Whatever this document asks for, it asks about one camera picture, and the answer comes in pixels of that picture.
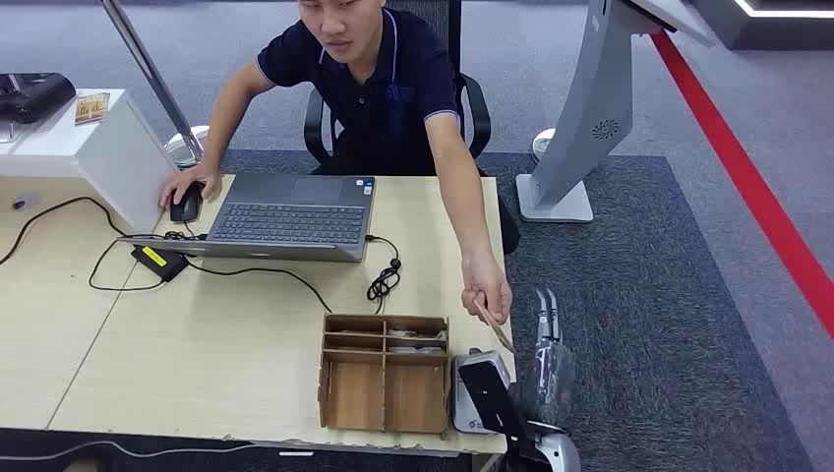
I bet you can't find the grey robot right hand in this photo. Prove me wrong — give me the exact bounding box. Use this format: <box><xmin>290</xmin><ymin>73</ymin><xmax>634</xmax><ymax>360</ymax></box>
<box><xmin>514</xmin><ymin>288</ymin><xmax>578</xmax><ymax>432</ymax></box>

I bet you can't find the person's right hand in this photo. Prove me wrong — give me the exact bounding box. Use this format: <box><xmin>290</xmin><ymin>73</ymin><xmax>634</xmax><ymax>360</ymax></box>
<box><xmin>158</xmin><ymin>162</ymin><xmax>223</xmax><ymax>209</ymax></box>

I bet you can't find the black device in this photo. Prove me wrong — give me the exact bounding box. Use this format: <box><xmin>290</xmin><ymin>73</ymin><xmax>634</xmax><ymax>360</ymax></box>
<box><xmin>0</xmin><ymin>72</ymin><xmax>78</xmax><ymax>125</ymax></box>

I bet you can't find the dark grey carpet mat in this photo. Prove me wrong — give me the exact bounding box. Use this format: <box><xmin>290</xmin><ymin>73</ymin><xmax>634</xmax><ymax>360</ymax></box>
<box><xmin>221</xmin><ymin>149</ymin><xmax>815</xmax><ymax>472</ymax></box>

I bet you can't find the thin black cable loop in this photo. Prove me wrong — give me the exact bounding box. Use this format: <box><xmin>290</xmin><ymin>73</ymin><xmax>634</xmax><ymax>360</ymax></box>
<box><xmin>88</xmin><ymin>237</ymin><xmax>167</xmax><ymax>292</ymax></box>

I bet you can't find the person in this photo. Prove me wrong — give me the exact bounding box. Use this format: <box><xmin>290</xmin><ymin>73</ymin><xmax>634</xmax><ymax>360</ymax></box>
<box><xmin>157</xmin><ymin>0</ymin><xmax>522</xmax><ymax>325</ymax></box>

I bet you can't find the grey kiosk stand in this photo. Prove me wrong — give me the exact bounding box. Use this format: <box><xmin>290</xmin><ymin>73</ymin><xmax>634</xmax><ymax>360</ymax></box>
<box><xmin>515</xmin><ymin>0</ymin><xmax>718</xmax><ymax>224</ymax></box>

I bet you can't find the person's left hand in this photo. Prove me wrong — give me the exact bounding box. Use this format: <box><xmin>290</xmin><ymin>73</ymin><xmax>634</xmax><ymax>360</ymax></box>
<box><xmin>460</xmin><ymin>250</ymin><xmax>513</xmax><ymax>325</ymax></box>

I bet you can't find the black laptop charger cable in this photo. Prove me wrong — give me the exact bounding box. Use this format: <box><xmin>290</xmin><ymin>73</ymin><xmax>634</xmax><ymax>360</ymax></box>
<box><xmin>184</xmin><ymin>234</ymin><xmax>403</xmax><ymax>316</ymax></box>

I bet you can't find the black office chair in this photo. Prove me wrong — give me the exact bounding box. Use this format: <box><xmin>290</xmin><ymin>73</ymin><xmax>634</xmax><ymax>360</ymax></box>
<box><xmin>303</xmin><ymin>0</ymin><xmax>522</xmax><ymax>257</ymax></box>

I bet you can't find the grey laptop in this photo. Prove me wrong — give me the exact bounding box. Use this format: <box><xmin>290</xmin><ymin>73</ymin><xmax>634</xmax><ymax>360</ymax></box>
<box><xmin>119</xmin><ymin>172</ymin><xmax>378</xmax><ymax>264</ymax></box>

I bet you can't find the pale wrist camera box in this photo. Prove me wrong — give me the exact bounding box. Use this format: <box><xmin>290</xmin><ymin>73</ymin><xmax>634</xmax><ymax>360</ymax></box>
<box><xmin>457</xmin><ymin>360</ymin><xmax>539</xmax><ymax>450</ymax></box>

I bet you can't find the round white floor object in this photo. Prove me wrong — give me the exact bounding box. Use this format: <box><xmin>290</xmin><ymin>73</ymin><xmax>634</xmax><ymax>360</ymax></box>
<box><xmin>531</xmin><ymin>127</ymin><xmax>557</xmax><ymax>163</ymax></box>

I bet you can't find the black power adapter yellow label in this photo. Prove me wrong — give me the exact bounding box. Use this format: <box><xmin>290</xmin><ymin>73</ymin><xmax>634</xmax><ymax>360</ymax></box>
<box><xmin>131</xmin><ymin>244</ymin><xmax>190</xmax><ymax>282</ymax></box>

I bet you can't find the dark platform with light strip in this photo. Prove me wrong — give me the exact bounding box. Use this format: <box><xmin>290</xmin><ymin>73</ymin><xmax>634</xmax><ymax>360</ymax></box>
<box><xmin>690</xmin><ymin>0</ymin><xmax>834</xmax><ymax>52</ymax></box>

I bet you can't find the white cable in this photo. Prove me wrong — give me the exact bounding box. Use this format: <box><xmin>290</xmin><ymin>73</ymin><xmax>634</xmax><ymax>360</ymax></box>
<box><xmin>0</xmin><ymin>441</ymin><xmax>262</xmax><ymax>462</ymax></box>

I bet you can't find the black computer mouse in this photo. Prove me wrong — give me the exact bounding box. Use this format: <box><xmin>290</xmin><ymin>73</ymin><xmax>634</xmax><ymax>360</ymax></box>
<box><xmin>169</xmin><ymin>183</ymin><xmax>205</xmax><ymax>224</ymax></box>

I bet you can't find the gold card on display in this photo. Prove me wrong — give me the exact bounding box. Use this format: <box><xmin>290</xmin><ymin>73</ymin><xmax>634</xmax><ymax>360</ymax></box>
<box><xmin>74</xmin><ymin>91</ymin><xmax>111</xmax><ymax>126</ymax></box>

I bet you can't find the person's ID card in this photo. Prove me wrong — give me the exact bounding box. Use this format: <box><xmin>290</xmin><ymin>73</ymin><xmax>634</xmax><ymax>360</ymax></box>
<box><xmin>473</xmin><ymin>299</ymin><xmax>516</xmax><ymax>354</ymax></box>

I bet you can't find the white card reader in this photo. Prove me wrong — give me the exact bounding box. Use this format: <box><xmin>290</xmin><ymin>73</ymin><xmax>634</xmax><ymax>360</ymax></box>
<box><xmin>450</xmin><ymin>349</ymin><xmax>512</xmax><ymax>436</ymax></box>

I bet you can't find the wooden compartment organizer box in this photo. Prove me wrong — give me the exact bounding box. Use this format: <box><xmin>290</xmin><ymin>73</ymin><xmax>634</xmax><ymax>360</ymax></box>
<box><xmin>318</xmin><ymin>314</ymin><xmax>452</xmax><ymax>437</ymax></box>

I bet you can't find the long black cable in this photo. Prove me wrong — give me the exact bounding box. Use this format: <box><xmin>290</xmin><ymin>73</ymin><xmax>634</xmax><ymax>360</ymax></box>
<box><xmin>0</xmin><ymin>196</ymin><xmax>209</xmax><ymax>266</ymax></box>

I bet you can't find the metal pole with round base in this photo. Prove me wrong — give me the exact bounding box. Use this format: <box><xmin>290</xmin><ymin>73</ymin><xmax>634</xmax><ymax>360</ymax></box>
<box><xmin>98</xmin><ymin>0</ymin><xmax>211</xmax><ymax>169</ymax></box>

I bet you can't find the white cabinet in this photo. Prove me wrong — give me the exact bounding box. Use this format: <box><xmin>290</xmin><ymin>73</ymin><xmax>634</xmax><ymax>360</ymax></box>
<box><xmin>0</xmin><ymin>88</ymin><xmax>178</xmax><ymax>234</ymax></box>

